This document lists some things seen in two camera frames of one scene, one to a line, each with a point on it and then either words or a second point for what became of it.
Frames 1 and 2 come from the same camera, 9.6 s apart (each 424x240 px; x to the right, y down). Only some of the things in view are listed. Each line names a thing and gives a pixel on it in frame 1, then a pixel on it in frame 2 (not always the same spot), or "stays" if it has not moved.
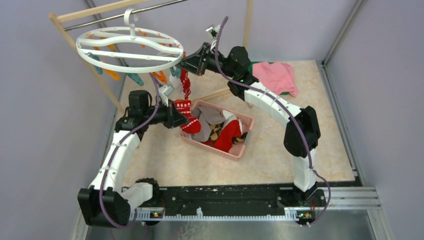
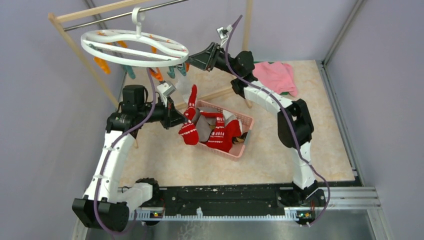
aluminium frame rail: (363, 198) stays
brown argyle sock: (216, 129) -> (239, 139)
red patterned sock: (183, 108) -> (221, 138)
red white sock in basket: (232, 128) stays
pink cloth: (278, 77) stays
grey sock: (207, 116) stays
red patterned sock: (186, 82) -> (189, 132)
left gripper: (174, 118) stays
